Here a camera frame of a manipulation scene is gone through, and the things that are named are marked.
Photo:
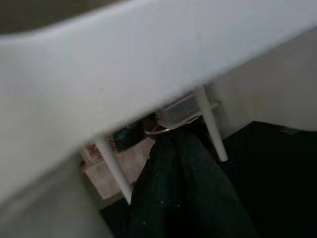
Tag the black tablecloth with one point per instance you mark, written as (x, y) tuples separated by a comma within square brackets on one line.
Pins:
[(272, 178)]

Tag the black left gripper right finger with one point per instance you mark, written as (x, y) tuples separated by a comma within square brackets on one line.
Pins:
[(210, 198)]

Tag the pink patterned cloth bench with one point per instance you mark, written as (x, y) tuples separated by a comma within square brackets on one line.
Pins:
[(128, 163)]

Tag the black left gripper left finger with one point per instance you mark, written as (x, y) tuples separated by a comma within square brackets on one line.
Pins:
[(153, 198)]

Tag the white plastic children table top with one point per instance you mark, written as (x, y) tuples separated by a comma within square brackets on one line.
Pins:
[(99, 74)]

